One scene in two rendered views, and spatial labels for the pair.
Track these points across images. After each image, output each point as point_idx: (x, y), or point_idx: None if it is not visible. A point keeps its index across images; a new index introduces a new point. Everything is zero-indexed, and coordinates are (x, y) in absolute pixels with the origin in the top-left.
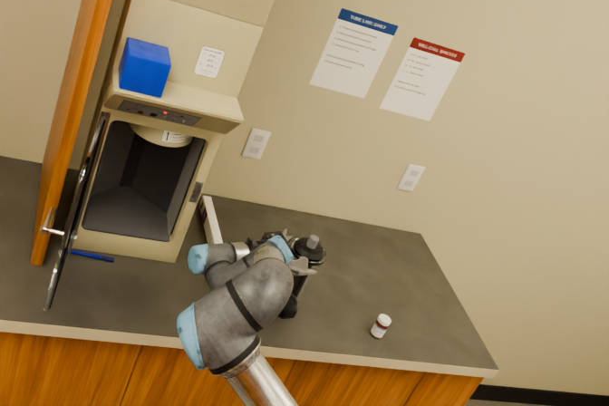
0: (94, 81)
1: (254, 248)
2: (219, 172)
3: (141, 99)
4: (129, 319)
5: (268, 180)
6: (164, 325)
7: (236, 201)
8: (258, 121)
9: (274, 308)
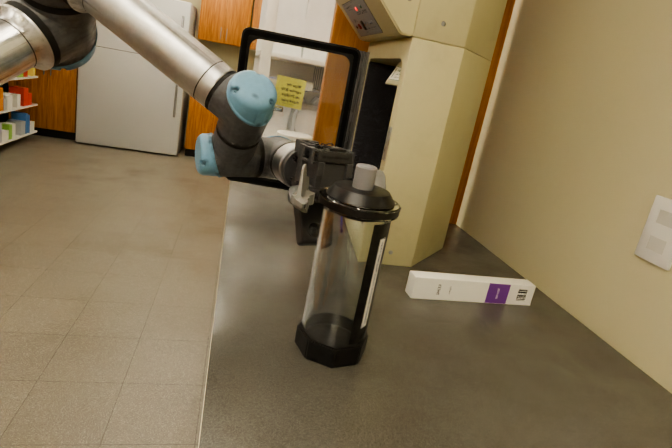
0: (502, 130)
1: (296, 145)
2: (600, 284)
3: None
4: (245, 226)
5: None
6: (241, 241)
7: (599, 341)
8: (671, 183)
9: None
